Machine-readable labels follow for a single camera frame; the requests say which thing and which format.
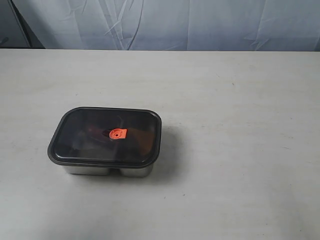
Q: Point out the dark transparent lunch box lid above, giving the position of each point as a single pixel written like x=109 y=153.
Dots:
x=70 y=146

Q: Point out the yellow toy cheese wedge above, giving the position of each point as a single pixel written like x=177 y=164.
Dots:
x=144 y=138

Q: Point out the red toy sausage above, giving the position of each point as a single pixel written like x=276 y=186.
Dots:
x=97 y=134

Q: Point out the steel two-compartment lunch box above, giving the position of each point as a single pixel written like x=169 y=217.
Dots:
x=105 y=171

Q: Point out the grey wrinkled backdrop curtain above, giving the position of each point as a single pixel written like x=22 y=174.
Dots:
x=161 y=25

